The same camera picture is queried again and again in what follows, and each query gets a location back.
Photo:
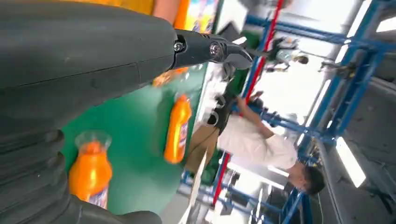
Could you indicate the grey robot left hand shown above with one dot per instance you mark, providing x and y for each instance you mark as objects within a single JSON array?
[{"x": 77, "y": 61}]

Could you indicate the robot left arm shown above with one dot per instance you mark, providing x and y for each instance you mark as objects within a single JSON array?
[{"x": 31, "y": 179}]

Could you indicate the green table mat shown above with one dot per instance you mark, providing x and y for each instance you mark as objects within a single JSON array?
[{"x": 136, "y": 148}]

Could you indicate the red metal pole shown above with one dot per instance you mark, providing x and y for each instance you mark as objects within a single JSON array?
[{"x": 263, "y": 58}]

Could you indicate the person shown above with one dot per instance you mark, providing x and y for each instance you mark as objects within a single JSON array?
[
  {"x": 286, "y": 55},
  {"x": 256, "y": 145}
]

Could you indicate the ceiling light panel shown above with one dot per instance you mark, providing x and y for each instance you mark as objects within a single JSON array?
[{"x": 349, "y": 162}]

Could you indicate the blue metal gantry frame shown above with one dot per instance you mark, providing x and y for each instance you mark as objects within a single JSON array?
[{"x": 349, "y": 102}]

